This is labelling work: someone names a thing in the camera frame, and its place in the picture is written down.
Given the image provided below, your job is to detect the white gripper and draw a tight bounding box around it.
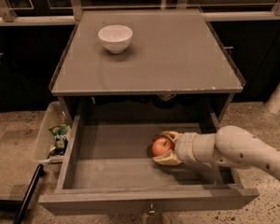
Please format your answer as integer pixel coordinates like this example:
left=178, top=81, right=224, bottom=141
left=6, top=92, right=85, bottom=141
left=153, top=131, right=197, bottom=166

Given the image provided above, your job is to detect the red apple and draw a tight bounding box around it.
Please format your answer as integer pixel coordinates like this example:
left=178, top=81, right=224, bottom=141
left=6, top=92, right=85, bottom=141
left=152, top=136, right=175, bottom=157

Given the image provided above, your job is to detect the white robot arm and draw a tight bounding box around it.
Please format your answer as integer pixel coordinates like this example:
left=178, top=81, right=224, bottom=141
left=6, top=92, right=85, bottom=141
left=153, top=126, right=280, bottom=181

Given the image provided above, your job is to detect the open grey top drawer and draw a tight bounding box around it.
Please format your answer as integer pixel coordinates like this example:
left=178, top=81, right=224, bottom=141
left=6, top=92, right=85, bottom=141
left=39, top=115, right=259, bottom=216

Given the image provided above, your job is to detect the grey cabinet with top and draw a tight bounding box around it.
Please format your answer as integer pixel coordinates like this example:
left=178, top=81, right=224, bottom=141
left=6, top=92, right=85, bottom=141
left=49, top=8, right=246, bottom=123

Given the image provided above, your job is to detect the green snack bag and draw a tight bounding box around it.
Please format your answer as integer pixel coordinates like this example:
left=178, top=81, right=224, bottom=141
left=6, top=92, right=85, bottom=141
left=49, top=123, right=71, bottom=156

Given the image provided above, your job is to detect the white ceramic bowl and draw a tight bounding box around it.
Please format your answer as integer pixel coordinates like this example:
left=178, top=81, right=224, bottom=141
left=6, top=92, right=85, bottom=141
left=98, top=25, right=133, bottom=53

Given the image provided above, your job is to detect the clear plastic bin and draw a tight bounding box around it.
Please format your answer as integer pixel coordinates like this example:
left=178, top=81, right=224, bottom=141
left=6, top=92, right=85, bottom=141
left=33, top=102, right=72, bottom=173

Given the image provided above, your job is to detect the black pole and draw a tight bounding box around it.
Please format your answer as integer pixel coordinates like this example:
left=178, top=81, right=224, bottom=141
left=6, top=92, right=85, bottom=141
left=13, top=164, right=45, bottom=224

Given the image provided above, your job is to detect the white metal railing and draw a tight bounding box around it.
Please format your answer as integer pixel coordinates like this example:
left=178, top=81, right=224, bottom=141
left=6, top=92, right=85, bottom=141
left=0, top=0, right=280, bottom=25

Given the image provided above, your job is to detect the metal drawer handle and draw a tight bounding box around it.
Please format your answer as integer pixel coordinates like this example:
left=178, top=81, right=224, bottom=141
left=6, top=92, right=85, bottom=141
left=147, top=203, right=156, bottom=216

